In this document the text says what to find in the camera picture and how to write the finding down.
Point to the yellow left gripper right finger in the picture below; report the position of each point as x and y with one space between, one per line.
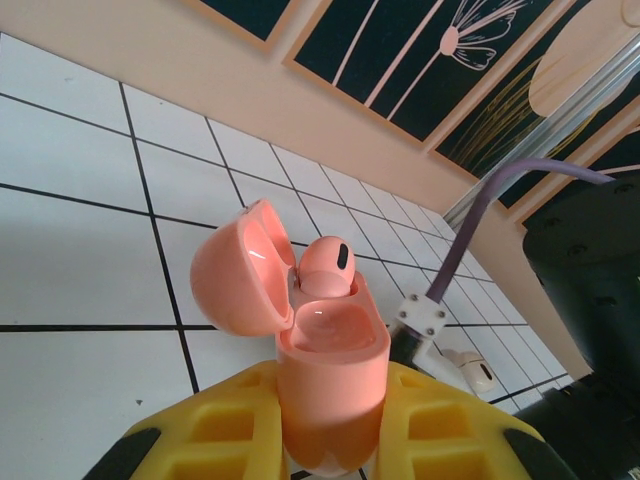
450 430

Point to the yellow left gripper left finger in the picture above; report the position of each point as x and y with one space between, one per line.
215 430

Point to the pink earbud charging case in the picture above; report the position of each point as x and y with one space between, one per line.
330 400

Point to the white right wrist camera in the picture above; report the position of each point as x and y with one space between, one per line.
422 315

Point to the aluminium upright post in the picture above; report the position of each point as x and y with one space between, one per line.
565 115

